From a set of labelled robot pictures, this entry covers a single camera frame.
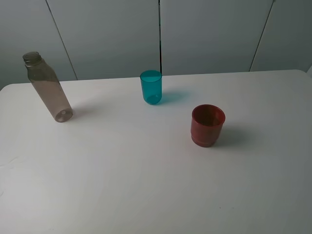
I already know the teal transparent plastic cup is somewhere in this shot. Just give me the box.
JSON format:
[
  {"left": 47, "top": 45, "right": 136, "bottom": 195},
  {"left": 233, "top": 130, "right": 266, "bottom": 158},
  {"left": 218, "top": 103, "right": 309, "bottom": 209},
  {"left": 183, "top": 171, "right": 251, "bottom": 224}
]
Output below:
[{"left": 140, "top": 70, "right": 162, "bottom": 105}]

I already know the red plastic cup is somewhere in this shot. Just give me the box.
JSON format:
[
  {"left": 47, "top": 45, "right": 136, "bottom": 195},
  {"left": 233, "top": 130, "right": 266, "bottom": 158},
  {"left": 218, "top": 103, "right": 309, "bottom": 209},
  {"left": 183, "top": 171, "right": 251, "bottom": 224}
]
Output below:
[{"left": 191, "top": 104, "right": 226, "bottom": 148}]

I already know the clear plastic water bottle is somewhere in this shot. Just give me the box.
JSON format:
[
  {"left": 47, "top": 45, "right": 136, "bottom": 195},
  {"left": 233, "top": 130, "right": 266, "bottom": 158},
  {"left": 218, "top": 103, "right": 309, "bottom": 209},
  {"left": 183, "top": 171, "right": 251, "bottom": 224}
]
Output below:
[{"left": 22, "top": 52, "right": 74, "bottom": 123}]

